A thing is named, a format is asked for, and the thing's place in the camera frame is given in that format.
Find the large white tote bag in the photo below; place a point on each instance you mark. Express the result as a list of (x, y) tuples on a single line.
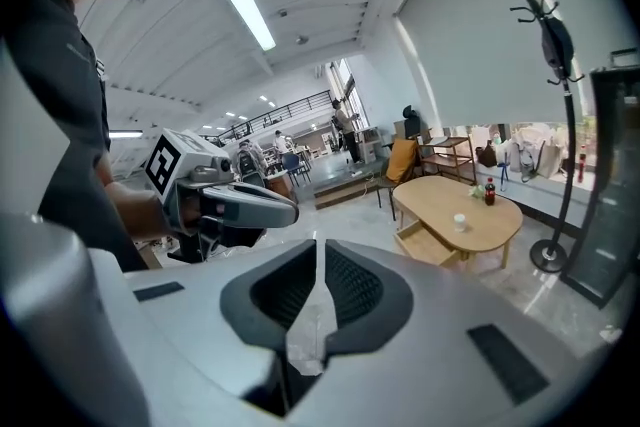
[(530, 152)]

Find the grey roller blind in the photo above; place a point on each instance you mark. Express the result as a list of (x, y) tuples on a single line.
[(490, 40)]

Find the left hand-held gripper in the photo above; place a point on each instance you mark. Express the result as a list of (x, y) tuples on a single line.
[(170, 160)]

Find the black glass cabinet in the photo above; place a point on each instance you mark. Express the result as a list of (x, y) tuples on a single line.
[(607, 185)]

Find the red bottle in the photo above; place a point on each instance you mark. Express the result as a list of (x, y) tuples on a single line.
[(582, 165)]

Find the small white flower bunch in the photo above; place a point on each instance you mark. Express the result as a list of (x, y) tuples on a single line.
[(476, 192)]

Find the green bottle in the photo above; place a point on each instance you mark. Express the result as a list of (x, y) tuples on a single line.
[(496, 138)]

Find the person's black-clothed body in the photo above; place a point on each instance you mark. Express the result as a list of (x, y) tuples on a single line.
[(60, 115)]

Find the wooden step platform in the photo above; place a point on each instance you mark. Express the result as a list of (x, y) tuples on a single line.
[(345, 187)]

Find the wooden drawer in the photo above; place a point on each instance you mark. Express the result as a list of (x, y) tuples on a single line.
[(425, 245)]

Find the black office chair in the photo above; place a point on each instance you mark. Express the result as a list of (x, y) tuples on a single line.
[(412, 121)]

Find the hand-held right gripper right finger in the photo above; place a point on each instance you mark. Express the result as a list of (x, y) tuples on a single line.
[(450, 295)]

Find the dark red-capped bottle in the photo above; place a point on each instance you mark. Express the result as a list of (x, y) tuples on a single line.
[(490, 192)]

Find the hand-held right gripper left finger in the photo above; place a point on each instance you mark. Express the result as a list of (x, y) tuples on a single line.
[(200, 315)]

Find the wooden shelf rack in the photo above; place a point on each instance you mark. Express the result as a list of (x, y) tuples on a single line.
[(447, 160)]

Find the person's left hand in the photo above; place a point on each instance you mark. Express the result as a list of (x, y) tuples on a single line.
[(142, 212)]

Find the long ceiling lamp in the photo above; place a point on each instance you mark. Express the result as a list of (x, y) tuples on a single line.
[(248, 11)]

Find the dark bag on coat rack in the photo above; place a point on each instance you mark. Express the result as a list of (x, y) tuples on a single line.
[(557, 42)]

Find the small white tote bag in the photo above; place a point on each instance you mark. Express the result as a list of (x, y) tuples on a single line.
[(555, 157)]

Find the oval wooden table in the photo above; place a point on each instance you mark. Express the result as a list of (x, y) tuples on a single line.
[(465, 215)]

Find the black balcony railing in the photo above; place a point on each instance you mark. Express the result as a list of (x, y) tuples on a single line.
[(280, 112)]

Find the dark woven chair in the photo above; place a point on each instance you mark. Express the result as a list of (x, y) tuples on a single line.
[(387, 190)]

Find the black coat rack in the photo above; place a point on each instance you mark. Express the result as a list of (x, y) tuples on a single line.
[(565, 140)]

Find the dark brown handbag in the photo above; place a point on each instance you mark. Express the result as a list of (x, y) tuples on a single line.
[(486, 155)]

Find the person's left forearm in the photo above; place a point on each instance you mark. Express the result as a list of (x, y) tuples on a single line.
[(104, 172)]

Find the white floor appliance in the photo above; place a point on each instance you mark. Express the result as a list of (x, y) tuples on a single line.
[(371, 145)]

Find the blue chair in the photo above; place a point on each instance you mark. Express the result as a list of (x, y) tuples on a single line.
[(295, 165)]

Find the small white ball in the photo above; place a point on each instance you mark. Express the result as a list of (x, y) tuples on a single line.
[(460, 223)]

